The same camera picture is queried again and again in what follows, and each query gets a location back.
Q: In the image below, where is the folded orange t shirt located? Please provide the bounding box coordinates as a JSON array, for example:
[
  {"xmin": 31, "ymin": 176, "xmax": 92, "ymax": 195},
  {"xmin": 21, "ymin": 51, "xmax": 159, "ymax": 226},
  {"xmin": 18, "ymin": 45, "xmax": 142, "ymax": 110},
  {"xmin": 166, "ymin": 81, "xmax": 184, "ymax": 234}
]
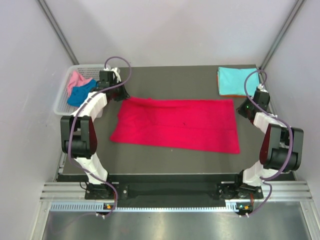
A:
[{"xmin": 216, "ymin": 74, "xmax": 246, "ymax": 98}]

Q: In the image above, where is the aluminium frame post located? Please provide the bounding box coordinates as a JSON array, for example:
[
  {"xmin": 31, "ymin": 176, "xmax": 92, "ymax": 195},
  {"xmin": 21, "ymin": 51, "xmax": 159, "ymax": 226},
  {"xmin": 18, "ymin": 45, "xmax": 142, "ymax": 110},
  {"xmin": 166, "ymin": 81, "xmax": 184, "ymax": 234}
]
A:
[
  {"xmin": 258, "ymin": 0, "xmax": 307, "ymax": 70},
  {"xmin": 36, "ymin": 0, "xmax": 79, "ymax": 65}
]

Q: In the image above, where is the right aluminium frame post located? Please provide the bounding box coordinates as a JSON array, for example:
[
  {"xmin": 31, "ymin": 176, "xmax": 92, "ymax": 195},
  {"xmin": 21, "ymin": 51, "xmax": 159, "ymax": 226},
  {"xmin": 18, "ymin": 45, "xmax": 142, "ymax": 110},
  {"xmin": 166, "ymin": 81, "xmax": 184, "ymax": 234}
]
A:
[{"xmin": 258, "ymin": 0, "xmax": 307, "ymax": 70}]

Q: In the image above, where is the white perforated plastic basket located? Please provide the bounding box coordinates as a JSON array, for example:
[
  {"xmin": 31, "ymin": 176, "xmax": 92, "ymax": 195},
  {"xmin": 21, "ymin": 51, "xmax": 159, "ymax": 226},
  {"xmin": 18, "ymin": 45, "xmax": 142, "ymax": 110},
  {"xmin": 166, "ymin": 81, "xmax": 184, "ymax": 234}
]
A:
[{"xmin": 53, "ymin": 64, "xmax": 104, "ymax": 116}]

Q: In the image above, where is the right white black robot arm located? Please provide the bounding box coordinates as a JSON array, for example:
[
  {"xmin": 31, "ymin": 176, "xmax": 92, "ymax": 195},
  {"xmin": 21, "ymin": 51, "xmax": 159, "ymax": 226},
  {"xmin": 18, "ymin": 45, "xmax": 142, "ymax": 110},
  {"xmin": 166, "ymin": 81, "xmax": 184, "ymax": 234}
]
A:
[{"xmin": 217, "ymin": 88, "xmax": 304, "ymax": 200}]

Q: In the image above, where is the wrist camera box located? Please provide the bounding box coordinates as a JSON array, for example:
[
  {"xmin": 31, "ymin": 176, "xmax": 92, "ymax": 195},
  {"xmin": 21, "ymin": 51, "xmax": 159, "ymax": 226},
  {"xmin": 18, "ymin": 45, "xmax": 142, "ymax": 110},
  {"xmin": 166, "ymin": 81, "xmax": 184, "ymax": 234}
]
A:
[
  {"xmin": 103, "ymin": 65, "xmax": 122, "ymax": 83},
  {"xmin": 257, "ymin": 84, "xmax": 268, "ymax": 93}
]

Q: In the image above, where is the folded light blue t shirt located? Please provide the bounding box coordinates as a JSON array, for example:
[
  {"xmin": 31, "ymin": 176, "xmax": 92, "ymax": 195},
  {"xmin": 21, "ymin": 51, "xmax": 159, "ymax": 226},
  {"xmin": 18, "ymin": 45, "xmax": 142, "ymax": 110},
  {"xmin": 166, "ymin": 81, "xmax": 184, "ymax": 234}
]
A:
[{"xmin": 217, "ymin": 67, "xmax": 260, "ymax": 96}]

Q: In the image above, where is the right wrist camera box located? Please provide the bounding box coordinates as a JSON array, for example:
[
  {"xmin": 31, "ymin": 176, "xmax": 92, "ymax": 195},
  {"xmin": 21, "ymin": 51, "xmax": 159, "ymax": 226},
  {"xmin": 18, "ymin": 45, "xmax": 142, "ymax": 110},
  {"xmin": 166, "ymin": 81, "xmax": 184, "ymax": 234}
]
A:
[{"xmin": 257, "ymin": 84, "xmax": 268, "ymax": 93}]

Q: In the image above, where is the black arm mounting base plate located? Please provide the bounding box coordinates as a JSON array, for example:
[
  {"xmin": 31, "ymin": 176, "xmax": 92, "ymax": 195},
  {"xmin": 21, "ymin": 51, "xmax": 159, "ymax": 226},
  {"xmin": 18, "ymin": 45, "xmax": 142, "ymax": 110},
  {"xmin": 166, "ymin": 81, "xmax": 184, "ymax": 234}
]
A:
[{"xmin": 84, "ymin": 181, "xmax": 263, "ymax": 203}]

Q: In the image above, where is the left aluminium frame post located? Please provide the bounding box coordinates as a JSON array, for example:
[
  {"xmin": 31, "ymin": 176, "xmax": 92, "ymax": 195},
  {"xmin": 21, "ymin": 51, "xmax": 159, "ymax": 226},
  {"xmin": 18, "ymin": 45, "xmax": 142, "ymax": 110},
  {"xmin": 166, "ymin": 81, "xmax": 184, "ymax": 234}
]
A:
[{"xmin": 36, "ymin": 0, "xmax": 79, "ymax": 65}]

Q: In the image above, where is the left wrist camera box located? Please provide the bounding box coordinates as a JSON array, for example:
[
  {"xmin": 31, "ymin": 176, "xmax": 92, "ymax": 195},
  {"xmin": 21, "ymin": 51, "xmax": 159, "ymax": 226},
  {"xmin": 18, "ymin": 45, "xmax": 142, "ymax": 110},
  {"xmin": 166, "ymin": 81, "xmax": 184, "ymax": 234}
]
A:
[{"xmin": 103, "ymin": 65, "xmax": 122, "ymax": 83}]

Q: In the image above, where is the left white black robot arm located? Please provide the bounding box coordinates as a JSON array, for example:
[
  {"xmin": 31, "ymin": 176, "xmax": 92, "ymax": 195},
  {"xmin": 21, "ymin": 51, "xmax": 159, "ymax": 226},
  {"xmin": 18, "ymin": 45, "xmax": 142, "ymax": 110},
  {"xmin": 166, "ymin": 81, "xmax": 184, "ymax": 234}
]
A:
[{"xmin": 60, "ymin": 67, "xmax": 130, "ymax": 199}]

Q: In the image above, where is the pink t shirt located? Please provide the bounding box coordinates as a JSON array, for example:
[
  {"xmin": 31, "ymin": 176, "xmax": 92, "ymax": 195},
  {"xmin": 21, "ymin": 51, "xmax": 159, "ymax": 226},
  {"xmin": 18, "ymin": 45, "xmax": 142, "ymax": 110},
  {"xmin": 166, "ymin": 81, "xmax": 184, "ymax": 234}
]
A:
[{"xmin": 67, "ymin": 70, "xmax": 93, "ymax": 96}]

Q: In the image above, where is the white slotted cable duct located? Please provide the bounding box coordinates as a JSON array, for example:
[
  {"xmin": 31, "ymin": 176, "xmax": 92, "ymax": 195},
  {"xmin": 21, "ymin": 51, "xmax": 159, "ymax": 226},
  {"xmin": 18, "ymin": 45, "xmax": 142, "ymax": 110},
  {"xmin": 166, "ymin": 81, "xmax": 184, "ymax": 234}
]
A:
[{"xmin": 50, "ymin": 202, "xmax": 250, "ymax": 213}]

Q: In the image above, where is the red t shirt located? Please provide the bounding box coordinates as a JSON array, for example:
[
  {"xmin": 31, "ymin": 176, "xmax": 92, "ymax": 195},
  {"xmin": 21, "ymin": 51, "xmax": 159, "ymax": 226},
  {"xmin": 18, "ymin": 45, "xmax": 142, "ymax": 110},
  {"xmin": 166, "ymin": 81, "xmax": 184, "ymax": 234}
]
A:
[{"xmin": 110, "ymin": 97, "xmax": 241, "ymax": 154}]

